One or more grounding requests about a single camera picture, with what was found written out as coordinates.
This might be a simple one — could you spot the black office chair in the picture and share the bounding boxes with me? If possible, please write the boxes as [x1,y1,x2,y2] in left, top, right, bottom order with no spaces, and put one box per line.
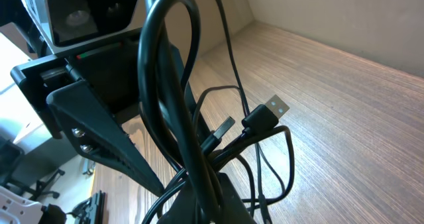
[1,138,66,201]

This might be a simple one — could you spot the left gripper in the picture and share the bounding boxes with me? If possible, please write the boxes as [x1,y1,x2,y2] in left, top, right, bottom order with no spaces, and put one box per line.
[11,33,164,196]

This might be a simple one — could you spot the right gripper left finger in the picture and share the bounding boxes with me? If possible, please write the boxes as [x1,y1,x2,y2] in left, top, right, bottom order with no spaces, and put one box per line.
[164,181,202,224]

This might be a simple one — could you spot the black usb cables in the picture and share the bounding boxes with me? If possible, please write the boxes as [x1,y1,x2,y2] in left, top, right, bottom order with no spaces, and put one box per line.
[137,0,295,224]

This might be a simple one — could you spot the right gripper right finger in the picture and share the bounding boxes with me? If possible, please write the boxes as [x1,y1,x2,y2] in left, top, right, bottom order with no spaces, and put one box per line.
[218,173,255,224]

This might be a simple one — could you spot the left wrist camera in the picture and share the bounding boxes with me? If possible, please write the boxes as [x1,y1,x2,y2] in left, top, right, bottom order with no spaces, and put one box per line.
[21,0,138,54]

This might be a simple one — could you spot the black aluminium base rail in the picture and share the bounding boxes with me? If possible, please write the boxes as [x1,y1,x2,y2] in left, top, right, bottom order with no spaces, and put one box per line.
[70,191,106,224]

